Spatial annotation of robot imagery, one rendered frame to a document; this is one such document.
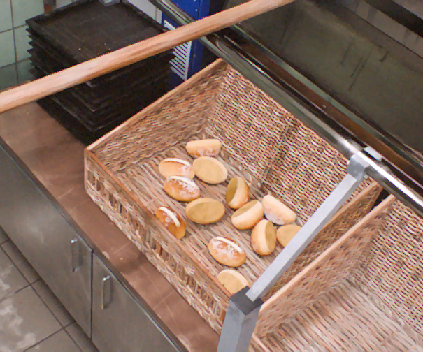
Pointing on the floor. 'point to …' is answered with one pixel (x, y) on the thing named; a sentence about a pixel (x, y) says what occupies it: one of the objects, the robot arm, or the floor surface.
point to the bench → (80, 239)
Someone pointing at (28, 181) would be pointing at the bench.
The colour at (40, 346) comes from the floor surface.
